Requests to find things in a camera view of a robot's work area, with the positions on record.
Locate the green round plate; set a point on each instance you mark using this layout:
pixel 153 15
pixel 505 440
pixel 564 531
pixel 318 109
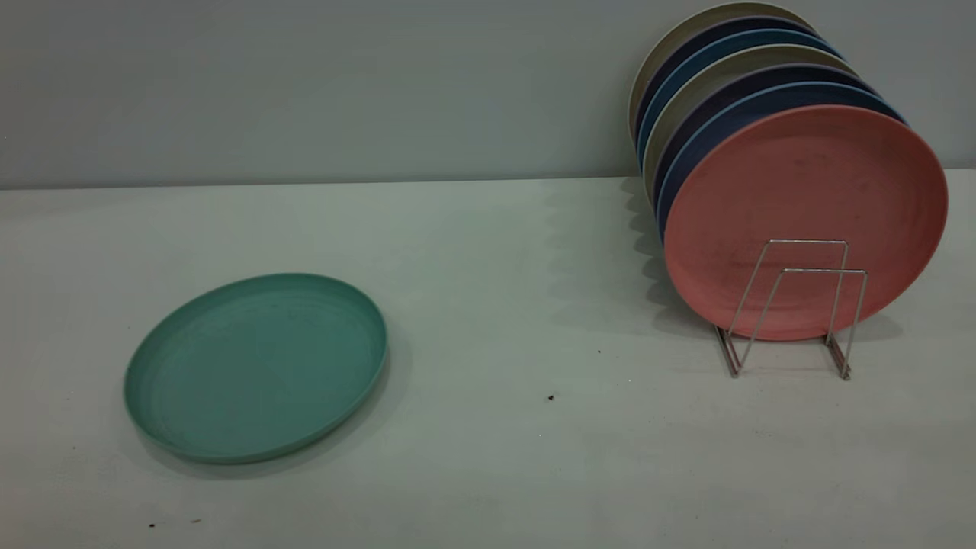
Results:
pixel 259 366

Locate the blue round plate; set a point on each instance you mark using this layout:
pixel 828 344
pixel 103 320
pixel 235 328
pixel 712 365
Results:
pixel 724 118
pixel 724 49

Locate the dark purple round plate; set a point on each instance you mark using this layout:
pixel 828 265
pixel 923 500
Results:
pixel 740 88
pixel 701 40

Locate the beige round plate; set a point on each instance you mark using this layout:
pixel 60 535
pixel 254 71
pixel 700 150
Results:
pixel 686 30
pixel 732 69

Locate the pink round plate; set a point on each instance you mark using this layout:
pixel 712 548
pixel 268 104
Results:
pixel 808 183

